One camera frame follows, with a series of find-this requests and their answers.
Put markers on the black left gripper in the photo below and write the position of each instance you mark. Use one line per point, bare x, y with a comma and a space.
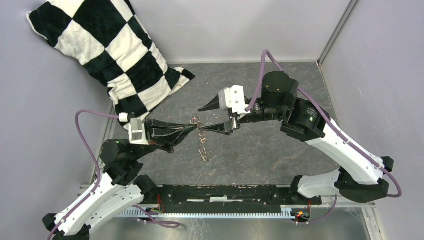
167, 134

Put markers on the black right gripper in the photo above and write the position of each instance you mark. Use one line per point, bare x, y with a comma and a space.
226, 128

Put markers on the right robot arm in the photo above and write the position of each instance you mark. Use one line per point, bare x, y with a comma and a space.
360, 174

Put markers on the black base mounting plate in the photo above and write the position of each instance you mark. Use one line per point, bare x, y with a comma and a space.
225, 199

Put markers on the black white checkered pillow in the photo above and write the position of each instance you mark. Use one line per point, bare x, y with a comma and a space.
109, 41

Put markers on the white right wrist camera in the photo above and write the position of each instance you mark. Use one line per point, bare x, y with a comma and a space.
233, 99

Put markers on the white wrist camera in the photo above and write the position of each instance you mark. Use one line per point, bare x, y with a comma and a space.
233, 99
136, 129

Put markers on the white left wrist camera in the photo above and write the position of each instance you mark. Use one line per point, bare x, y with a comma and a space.
136, 129

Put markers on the white toothed cable duct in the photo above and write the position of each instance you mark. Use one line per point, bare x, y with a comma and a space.
285, 213

